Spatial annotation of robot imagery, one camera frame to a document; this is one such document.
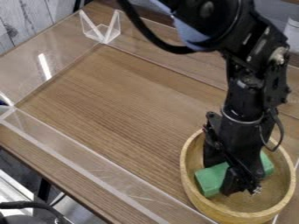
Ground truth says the brown wooden bowl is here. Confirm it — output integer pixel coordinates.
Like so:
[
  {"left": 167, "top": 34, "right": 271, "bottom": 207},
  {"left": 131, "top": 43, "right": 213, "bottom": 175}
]
[{"left": 180, "top": 129, "right": 296, "bottom": 224}]

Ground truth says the black table leg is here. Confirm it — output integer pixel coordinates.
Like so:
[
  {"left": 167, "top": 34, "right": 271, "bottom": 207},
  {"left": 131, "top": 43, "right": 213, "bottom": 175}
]
[{"left": 37, "top": 178, "right": 52, "bottom": 201}]

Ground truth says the white cylindrical container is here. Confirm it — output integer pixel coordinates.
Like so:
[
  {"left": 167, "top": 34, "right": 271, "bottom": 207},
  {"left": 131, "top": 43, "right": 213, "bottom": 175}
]
[{"left": 284, "top": 17, "right": 299, "bottom": 52}]

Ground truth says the black cable loop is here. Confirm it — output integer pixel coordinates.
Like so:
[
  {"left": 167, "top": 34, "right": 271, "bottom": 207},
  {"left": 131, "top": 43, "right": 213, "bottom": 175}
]
[{"left": 0, "top": 200, "right": 65, "bottom": 224}]

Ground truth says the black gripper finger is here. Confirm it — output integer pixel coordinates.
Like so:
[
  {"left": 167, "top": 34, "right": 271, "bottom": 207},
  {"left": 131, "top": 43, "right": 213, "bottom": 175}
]
[
  {"left": 203, "top": 134, "right": 225, "bottom": 168},
  {"left": 220, "top": 167, "right": 257, "bottom": 196}
]

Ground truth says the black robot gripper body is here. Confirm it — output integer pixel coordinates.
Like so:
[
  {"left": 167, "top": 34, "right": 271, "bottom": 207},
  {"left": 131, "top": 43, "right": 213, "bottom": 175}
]
[{"left": 203, "top": 111, "right": 265, "bottom": 194}]

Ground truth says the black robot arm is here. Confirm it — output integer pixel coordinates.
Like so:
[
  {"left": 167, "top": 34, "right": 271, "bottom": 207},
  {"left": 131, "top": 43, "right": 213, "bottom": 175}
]
[{"left": 116, "top": 0, "right": 291, "bottom": 196}]

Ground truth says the green rectangular block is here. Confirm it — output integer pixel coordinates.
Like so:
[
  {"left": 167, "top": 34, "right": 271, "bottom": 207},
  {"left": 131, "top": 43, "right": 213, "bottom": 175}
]
[{"left": 193, "top": 152, "right": 275, "bottom": 198}]

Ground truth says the clear acrylic tray wall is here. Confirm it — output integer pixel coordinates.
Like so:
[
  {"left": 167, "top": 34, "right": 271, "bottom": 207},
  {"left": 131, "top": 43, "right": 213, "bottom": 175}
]
[{"left": 0, "top": 5, "right": 299, "bottom": 224}]

